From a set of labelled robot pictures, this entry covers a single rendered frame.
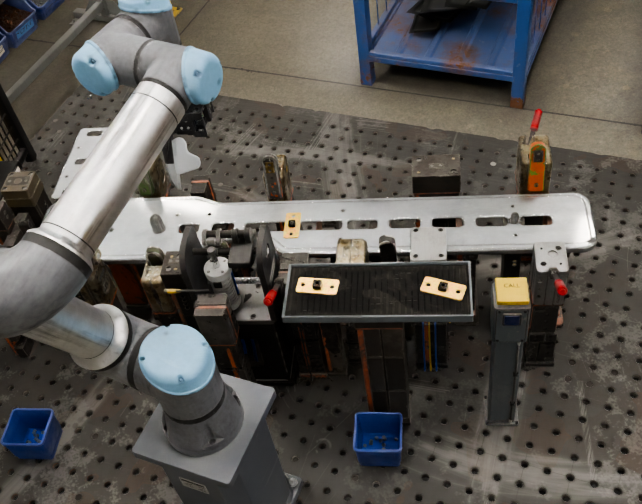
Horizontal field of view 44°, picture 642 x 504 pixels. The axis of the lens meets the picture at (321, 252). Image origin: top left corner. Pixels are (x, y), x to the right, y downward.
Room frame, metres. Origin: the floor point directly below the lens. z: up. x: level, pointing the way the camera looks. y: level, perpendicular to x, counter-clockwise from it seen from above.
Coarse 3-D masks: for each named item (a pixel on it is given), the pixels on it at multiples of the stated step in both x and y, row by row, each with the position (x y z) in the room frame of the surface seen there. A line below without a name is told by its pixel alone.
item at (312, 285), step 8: (304, 280) 1.04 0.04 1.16; (312, 280) 1.04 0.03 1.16; (320, 280) 1.03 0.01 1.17; (328, 280) 1.03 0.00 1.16; (336, 280) 1.03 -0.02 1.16; (296, 288) 1.03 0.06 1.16; (304, 288) 1.02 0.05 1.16; (312, 288) 1.02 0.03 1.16; (320, 288) 1.01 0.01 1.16; (328, 288) 1.01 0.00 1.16; (336, 288) 1.01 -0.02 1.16
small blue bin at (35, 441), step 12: (24, 408) 1.12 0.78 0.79; (36, 408) 1.11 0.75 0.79; (48, 408) 1.11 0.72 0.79; (12, 420) 1.10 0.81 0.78; (24, 420) 1.12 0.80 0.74; (36, 420) 1.11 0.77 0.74; (48, 420) 1.07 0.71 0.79; (12, 432) 1.08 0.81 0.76; (24, 432) 1.10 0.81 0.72; (36, 432) 1.10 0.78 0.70; (48, 432) 1.05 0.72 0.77; (60, 432) 1.08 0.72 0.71; (12, 444) 1.02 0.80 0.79; (24, 444) 1.02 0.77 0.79; (36, 444) 1.01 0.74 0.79; (48, 444) 1.03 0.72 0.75; (24, 456) 1.03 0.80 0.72; (36, 456) 1.02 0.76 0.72; (48, 456) 1.02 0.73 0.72
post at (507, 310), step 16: (528, 288) 0.94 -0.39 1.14; (496, 304) 0.91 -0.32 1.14; (528, 304) 0.90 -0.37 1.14; (496, 320) 0.90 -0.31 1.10; (528, 320) 0.89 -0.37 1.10; (496, 336) 0.90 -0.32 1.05; (512, 336) 0.90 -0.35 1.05; (496, 352) 0.91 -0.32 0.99; (512, 352) 0.90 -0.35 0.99; (496, 368) 0.91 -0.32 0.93; (512, 368) 0.90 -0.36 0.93; (496, 384) 0.91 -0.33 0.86; (512, 384) 0.90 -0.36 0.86; (496, 400) 0.90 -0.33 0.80; (512, 400) 0.89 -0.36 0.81; (496, 416) 0.90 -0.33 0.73; (512, 416) 0.90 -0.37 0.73
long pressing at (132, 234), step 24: (120, 216) 1.51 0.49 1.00; (144, 216) 1.49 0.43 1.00; (168, 216) 1.47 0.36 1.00; (192, 216) 1.46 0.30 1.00; (216, 216) 1.44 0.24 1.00; (240, 216) 1.43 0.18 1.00; (264, 216) 1.41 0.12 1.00; (312, 216) 1.38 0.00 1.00; (336, 216) 1.37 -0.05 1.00; (360, 216) 1.35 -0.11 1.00; (384, 216) 1.34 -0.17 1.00; (408, 216) 1.32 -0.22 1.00; (432, 216) 1.31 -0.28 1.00; (456, 216) 1.29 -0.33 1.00; (480, 216) 1.28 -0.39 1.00; (504, 216) 1.27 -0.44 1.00; (528, 216) 1.26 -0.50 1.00; (552, 216) 1.24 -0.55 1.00; (576, 216) 1.23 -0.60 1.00; (120, 240) 1.42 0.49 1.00; (144, 240) 1.40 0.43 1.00; (168, 240) 1.39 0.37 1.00; (288, 240) 1.32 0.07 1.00; (312, 240) 1.30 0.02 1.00; (336, 240) 1.29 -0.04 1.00; (408, 240) 1.25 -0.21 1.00; (456, 240) 1.22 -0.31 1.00; (480, 240) 1.21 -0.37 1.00; (504, 240) 1.19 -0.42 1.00; (528, 240) 1.18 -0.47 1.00; (552, 240) 1.17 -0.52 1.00; (576, 240) 1.15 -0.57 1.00
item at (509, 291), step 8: (496, 280) 0.96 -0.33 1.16; (504, 280) 0.95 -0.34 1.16; (512, 280) 0.95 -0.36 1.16; (520, 280) 0.95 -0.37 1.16; (496, 288) 0.94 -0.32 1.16; (504, 288) 0.93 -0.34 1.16; (512, 288) 0.93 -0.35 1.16; (520, 288) 0.93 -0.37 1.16; (496, 296) 0.92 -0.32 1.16; (504, 296) 0.92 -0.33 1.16; (512, 296) 0.91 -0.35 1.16; (520, 296) 0.91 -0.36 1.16; (528, 296) 0.91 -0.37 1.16; (504, 304) 0.90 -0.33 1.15; (512, 304) 0.90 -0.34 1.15; (520, 304) 0.90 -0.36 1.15
